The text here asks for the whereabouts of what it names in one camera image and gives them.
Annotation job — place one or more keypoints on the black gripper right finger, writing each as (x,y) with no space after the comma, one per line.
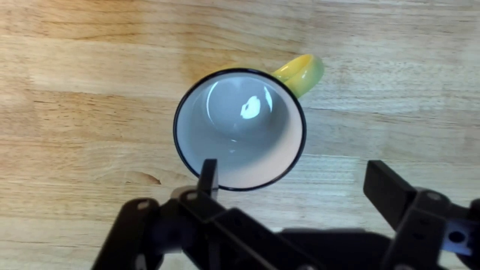
(424,226)

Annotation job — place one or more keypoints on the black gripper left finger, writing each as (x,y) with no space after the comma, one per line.
(199,230)

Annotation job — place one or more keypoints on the yellow enamel mug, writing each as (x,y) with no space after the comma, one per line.
(240,130)

